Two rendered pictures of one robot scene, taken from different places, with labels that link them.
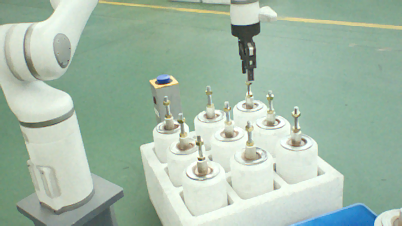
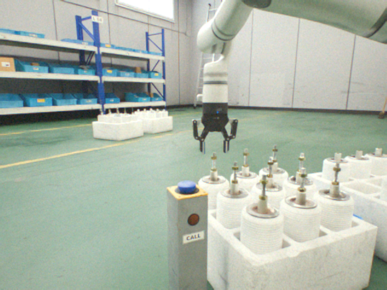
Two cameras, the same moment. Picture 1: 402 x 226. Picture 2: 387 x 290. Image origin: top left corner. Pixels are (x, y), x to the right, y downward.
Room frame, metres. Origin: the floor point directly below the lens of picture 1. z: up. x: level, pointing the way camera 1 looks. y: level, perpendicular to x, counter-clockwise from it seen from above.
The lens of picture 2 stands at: (1.23, 0.63, 0.53)
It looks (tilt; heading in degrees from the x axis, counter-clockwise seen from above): 12 degrees down; 264
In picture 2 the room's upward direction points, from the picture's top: straight up
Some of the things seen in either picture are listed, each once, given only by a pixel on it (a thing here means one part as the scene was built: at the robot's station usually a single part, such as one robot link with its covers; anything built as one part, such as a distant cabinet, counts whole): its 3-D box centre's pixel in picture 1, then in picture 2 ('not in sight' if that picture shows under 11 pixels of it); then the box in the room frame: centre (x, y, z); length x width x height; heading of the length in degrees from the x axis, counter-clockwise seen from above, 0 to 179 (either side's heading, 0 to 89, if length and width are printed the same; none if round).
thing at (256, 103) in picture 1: (249, 106); (213, 179); (1.09, -0.14, 0.25); 0.08 x 0.08 x 0.01
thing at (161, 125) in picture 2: not in sight; (152, 124); (1.44, -2.89, 0.09); 0.39 x 0.39 x 0.18; 50
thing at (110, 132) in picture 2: not in sight; (118, 128); (1.80, -2.44, 0.09); 0.39 x 0.39 x 0.18; 54
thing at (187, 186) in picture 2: (163, 79); (187, 187); (1.20, 0.10, 0.32); 0.04 x 0.04 x 0.02
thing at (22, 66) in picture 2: not in sight; (29, 66); (3.47, -4.15, 0.89); 0.50 x 0.38 x 0.21; 139
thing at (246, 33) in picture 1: (246, 36); (214, 115); (1.09, -0.14, 0.45); 0.08 x 0.08 x 0.09
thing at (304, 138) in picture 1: (296, 142); (273, 170); (0.87, -0.21, 0.25); 0.08 x 0.08 x 0.01
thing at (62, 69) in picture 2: not in sight; (57, 68); (3.15, -4.44, 0.89); 0.50 x 0.38 x 0.21; 136
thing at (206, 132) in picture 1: (213, 144); (233, 223); (1.06, -0.03, 0.16); 0.10 x 0.10 x 0.18
